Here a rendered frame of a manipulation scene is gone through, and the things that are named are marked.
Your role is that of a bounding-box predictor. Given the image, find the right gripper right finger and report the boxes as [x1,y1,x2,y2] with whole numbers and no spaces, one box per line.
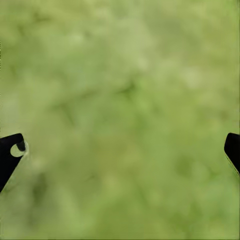
[224,132,240,173]

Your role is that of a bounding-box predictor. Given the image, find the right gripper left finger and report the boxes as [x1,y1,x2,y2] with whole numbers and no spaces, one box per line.
[0,133,29,193]

